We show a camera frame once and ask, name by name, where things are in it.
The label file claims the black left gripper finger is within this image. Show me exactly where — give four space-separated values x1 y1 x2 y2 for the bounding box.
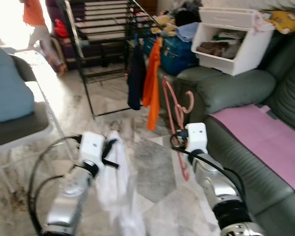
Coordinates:
103 138 124 157

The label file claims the white shirt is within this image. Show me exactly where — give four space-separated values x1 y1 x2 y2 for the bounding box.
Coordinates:
95 130 146 236

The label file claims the pink plastic clothes hanger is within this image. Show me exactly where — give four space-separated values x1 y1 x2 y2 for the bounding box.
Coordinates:
162 76 195 182

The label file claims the orange shirt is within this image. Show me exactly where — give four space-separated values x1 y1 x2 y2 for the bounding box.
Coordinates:
141 38 163 131

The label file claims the dark navy shirt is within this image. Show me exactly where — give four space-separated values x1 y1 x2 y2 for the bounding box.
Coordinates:
126 43 148 111

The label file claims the black metal drying rack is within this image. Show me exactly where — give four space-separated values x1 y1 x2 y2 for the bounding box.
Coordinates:
63 0 164 118

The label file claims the pink mat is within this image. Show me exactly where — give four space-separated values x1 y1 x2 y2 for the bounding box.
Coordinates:
208 104 295 198

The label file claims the grey seat folding chair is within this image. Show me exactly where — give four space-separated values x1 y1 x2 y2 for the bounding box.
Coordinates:
0 53 56 147

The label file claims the white open storage bin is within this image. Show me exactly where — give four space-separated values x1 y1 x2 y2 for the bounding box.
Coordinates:
190 7 276 76

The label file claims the folded blue towel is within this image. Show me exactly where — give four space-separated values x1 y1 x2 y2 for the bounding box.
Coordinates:
176 22 200 43

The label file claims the mustard yellow clothes pile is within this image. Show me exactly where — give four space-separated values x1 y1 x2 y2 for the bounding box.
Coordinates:
154 19 178 38

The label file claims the blue oblong cushion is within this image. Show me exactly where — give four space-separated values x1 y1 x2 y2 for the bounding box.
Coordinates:
0 43 36 123

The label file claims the black fabric bag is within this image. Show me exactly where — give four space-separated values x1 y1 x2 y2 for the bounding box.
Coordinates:
175 8 203 28

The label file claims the cream couch cushion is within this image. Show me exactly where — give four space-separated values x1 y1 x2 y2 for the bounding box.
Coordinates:
81 0 134 31

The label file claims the purple armchair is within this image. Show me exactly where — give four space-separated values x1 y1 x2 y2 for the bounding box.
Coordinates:
44 0 84 67

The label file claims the person in orange top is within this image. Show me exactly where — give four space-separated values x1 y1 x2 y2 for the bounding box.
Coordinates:
19 0 67 75

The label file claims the yellow patterned cloth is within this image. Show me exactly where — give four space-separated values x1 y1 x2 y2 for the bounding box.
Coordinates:
263 9 295 34

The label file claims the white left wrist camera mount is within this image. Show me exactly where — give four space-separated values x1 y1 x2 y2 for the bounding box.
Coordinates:
79 131 107 166

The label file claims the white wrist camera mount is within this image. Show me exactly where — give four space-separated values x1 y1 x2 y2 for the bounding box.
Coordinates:
185 122 208 154
79 131 107 166

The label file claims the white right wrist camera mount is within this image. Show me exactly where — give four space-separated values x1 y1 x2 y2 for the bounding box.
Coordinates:
185 122 208 154

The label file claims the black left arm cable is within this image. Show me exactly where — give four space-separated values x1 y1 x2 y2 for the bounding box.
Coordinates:
29 135 84 235

